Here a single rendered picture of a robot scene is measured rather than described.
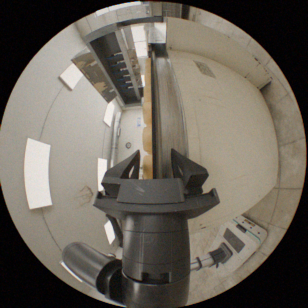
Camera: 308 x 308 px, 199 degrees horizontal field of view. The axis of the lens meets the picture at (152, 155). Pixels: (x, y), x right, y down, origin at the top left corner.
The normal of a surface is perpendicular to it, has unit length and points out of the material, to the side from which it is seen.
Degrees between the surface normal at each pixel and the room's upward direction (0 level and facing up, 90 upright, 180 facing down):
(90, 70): 115
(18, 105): 180
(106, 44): 90
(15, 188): 180
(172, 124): 90
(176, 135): 90
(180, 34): 90
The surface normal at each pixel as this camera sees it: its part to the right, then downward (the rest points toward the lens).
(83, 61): 0.44, 0.90
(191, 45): 0.02, 1.00
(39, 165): 1.00, -0.02
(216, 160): -0.04, -0.05
